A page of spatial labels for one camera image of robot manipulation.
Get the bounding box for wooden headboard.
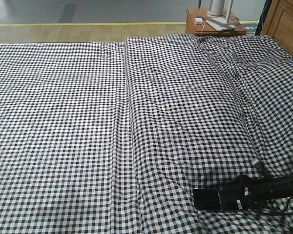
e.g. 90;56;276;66
261;0;293;55

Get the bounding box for black foldable phone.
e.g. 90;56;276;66
193;189;251;212

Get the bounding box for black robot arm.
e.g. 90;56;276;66
218;175;293;204

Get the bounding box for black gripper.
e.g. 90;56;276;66
217;175;273;202

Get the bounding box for checkered bed sheet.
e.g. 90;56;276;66
0;43;142;234

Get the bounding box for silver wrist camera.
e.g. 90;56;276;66
251;157;263;174

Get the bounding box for wooden nightstand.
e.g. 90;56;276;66
185;8;246;37

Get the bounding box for checkered quilt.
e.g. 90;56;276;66
124;34;293;234

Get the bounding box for black camera cable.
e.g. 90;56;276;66
255;168;293;216

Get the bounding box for white charger block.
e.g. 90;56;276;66
195;18;204;25

